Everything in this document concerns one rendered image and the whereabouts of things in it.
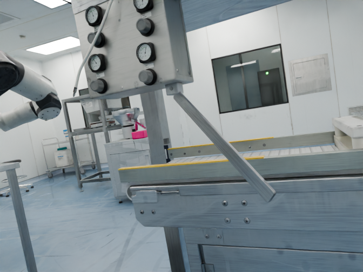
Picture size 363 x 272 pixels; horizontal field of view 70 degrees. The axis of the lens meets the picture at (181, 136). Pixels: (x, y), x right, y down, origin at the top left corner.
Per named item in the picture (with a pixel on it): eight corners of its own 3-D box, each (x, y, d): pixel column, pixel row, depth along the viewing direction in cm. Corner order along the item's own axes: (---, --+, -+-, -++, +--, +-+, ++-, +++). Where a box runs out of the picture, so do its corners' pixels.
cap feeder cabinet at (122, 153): (114, 204, 322) (102, 144, 316) (134, 190, 376) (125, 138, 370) (161, 201, 303) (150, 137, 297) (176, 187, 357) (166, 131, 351)
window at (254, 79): (219, 114, 555) (210, 59, 546) (219, 114, 556) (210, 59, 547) (288, 102, 514) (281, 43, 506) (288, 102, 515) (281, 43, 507)
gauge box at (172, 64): (89, 99, 59) (72, 10, 58) (117, 99, 69) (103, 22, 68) (175, 79, 51) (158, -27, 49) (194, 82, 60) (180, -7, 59)
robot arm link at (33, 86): (61, 81, 103) (17, 51, 81) (73, 107, 99) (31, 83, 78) (37, 95, 103) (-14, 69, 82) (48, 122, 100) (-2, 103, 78)
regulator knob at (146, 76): (137, 86, 51) (133, 64, 51) (143, 87, 54) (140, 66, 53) (152, 83, 50) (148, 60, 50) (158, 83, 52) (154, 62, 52)
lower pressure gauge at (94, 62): (89, 73, 57) (86, 55, 57) (93, 73, 58) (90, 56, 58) (102, 69, 55) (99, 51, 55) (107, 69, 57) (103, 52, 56)
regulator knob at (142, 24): (134, 35, 50) (130, 12, 50) (141, 38, 52) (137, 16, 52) (149, 31, 49) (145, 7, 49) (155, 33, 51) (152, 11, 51)
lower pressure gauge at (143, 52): (137, 63, 52) (134, 45, 52) (141, 65, 53) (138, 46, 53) (153, 59, 51) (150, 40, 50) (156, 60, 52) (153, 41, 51)
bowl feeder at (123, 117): (111, 142, 330) (106, 113, 327) (125, 138, 364) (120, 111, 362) (146, 136, 316) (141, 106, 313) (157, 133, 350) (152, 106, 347)
